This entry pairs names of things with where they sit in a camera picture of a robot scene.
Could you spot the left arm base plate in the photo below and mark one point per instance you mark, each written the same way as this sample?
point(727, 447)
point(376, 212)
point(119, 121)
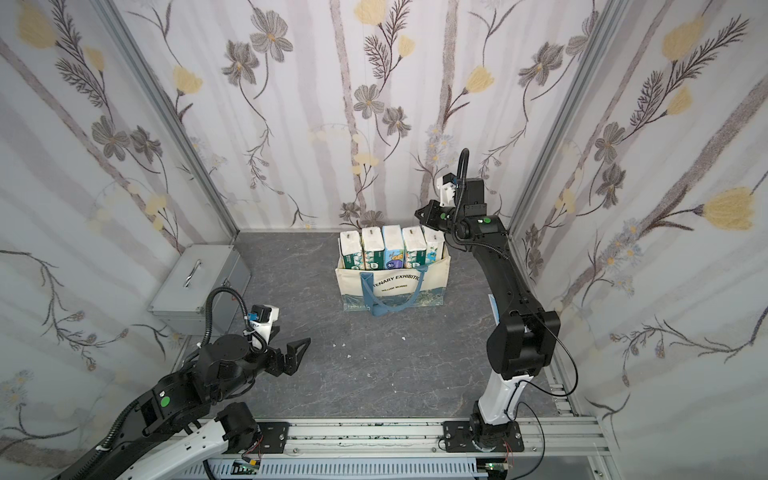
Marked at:
point(270, 438)

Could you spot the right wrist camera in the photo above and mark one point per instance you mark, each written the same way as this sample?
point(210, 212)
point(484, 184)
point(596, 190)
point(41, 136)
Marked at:
point(447, 190)

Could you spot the aluminium mounting rail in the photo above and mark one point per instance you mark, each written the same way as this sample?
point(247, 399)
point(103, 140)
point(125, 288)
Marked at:
point(381, 438)

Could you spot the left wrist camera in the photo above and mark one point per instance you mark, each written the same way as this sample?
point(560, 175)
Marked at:
point(261, 325)

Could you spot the white slotted cable duct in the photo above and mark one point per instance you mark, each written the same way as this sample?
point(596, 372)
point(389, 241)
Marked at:
point(327, 468)

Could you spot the blue tissue pack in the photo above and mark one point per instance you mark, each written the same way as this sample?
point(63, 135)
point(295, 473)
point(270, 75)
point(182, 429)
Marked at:
point(394, 253)

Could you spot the grey metal box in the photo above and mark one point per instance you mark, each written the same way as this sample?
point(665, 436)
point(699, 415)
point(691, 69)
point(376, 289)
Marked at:
point(180, 301)

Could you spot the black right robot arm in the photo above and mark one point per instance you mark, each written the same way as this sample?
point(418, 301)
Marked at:
point(524, 340)

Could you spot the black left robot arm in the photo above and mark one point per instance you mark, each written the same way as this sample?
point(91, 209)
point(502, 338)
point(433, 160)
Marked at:
point(179, 400)

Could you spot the cream canvas tote bag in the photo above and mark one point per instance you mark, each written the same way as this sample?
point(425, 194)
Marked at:
point(381, 292)

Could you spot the green barcode tissue pack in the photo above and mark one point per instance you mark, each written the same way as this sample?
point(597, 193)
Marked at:
point(351, 250)

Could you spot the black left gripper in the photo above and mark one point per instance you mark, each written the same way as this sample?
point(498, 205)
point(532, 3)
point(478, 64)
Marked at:
point(275, 360)

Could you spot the elephant tissue pack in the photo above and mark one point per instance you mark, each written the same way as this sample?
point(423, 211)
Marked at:
point(415, 247)
point(434, 241)
point(373, 248)

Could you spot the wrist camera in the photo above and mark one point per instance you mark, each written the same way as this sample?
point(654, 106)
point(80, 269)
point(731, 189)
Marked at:
point(447, 190)
point(261, 325)

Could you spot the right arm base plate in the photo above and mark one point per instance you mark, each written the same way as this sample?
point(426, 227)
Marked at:
point(474, 436)

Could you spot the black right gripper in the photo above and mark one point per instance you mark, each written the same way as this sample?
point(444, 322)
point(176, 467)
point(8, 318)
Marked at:
point(441, 216)

